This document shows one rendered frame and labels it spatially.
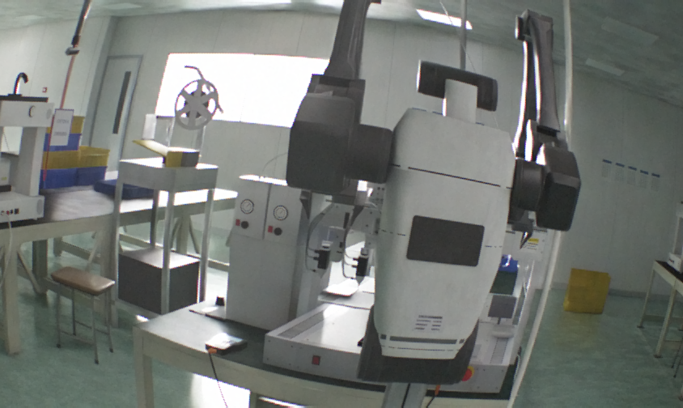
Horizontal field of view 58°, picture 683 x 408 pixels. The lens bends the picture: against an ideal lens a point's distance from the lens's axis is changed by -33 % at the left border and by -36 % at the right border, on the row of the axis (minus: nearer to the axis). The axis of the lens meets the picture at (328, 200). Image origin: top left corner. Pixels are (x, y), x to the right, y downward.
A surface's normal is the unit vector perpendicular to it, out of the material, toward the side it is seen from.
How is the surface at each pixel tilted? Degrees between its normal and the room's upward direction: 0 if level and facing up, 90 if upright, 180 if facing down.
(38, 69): 90
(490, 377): 90
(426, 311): 90
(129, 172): 90
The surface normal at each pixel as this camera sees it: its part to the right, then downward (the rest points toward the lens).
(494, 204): 0.13, 0.11
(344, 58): 0.00, -0.32
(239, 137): -0.25, 0.04
